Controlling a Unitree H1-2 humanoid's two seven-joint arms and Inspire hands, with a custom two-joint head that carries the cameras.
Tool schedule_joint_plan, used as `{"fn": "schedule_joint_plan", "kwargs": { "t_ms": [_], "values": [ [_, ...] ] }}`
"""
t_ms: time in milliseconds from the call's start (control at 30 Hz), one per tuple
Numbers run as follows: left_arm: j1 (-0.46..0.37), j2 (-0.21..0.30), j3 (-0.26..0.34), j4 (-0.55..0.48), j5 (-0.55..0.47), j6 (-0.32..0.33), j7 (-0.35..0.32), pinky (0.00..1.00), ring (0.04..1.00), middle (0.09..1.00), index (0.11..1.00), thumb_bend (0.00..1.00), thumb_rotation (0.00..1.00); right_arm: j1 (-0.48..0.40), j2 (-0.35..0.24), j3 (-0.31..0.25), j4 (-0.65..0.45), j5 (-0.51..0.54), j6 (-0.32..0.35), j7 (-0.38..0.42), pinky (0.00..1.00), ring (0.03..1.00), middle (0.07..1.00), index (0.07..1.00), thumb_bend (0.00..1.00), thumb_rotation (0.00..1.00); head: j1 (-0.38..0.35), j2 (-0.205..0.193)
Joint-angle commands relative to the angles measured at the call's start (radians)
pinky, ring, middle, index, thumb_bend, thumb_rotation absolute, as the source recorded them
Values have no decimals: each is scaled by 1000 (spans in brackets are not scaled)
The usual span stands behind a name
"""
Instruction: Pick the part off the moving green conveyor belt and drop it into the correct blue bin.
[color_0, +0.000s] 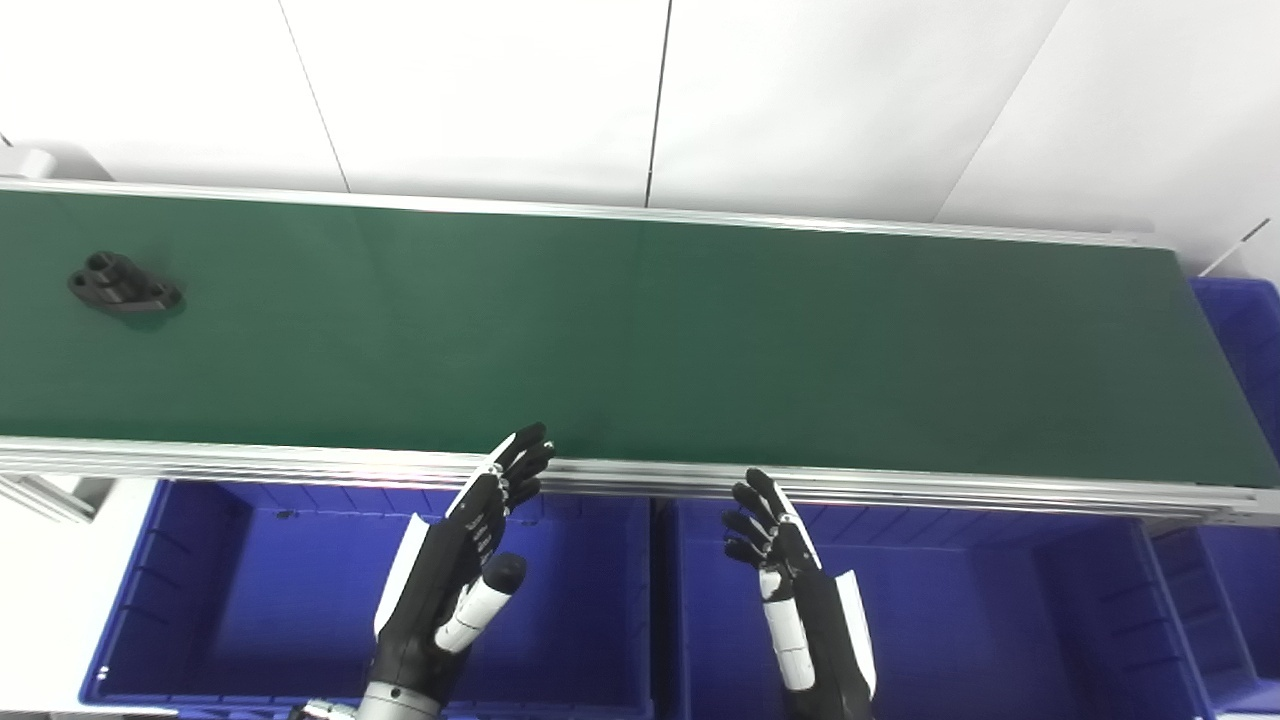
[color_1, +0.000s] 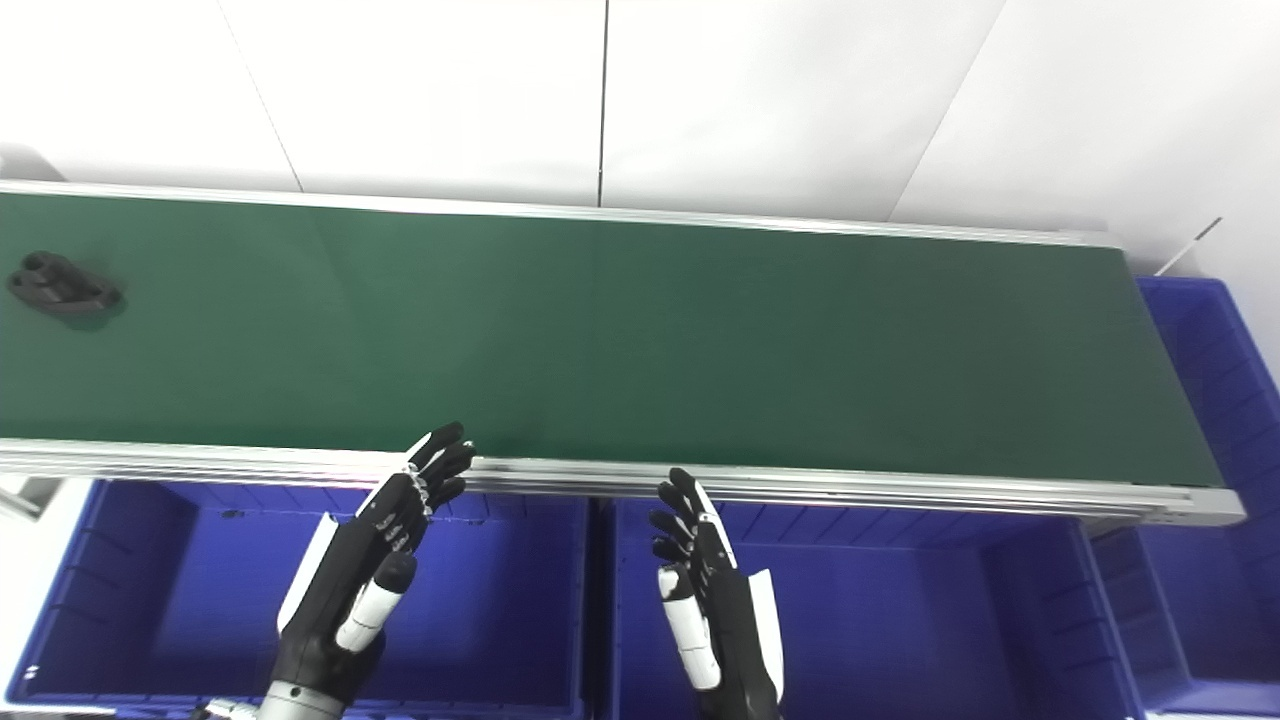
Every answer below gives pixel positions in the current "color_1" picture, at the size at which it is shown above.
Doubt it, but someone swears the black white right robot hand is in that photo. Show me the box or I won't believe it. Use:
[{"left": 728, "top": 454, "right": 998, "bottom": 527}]
[{"left": 648, "top": 468, "right": 787, "bottom": 720}]

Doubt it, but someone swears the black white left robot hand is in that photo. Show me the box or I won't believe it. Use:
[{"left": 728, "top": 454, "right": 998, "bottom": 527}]
[{"left": 275, "top": 422, "right": 476, "bottom": 703}]

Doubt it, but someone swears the black flanged machine part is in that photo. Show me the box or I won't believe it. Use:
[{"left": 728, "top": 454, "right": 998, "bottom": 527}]
[{"left": 5, "top": 250, "right": 126, "bottom": 319}]

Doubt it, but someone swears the blue plastic bin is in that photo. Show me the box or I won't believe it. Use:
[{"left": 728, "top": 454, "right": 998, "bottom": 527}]
[
  {"left": 600, "top": 498, "right": 1147, "bottom": 720},
  {"left": 5, "top": 478, "right": 593, "bottom": 720},
  {"left": 1090, "top": 277, "right": 1280, "bottom": 714}
]

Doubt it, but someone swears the green conveyor belt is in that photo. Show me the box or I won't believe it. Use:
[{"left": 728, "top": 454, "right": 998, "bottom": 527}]
[
  {"left": 0, "top": 192, "right": 1227, "bottom": 489},
  {"left": 0, "top": 180, "right": 1247, "bottom": 528}
]

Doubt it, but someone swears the thin white rod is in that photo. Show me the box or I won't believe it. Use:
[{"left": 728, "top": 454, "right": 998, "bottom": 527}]
[{"left": 1154, "top": 217, "right": 1224, "bottom": 277}]

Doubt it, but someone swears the grey conveyor leg bracket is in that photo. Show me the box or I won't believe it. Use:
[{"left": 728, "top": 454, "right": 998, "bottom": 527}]
[{"left": 0, "top": 478, "right": 63, "bottom": 521}]

